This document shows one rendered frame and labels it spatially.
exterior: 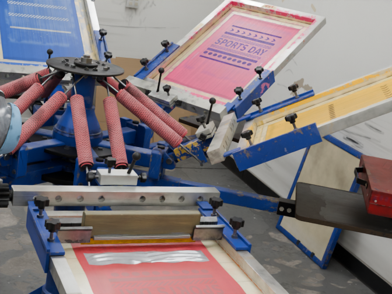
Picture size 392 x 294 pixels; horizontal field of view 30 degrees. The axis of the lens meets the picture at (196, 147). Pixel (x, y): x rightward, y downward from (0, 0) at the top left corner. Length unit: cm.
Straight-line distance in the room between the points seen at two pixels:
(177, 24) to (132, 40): 43
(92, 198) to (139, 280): 43
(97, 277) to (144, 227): 26
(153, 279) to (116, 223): 22
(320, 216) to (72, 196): 93
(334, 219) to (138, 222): 85
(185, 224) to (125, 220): 19
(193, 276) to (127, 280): 19
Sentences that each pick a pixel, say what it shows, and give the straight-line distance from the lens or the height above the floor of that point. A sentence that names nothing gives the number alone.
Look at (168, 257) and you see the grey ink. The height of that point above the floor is 96.
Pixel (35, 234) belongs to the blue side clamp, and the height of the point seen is 98.
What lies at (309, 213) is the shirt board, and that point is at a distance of 270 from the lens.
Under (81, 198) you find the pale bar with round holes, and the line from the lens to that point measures 233.
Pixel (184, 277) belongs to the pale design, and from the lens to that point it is 203.
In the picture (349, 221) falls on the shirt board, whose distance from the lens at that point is 272.
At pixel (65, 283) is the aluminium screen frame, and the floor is 99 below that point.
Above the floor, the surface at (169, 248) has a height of 96.
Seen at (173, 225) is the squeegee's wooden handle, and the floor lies 102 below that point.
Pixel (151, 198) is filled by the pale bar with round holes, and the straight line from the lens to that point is 238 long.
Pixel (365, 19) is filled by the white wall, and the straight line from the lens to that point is 468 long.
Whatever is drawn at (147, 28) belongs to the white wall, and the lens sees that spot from 639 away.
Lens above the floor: 186
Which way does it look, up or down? 16 degrees down
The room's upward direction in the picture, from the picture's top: 9 degrees clockwise
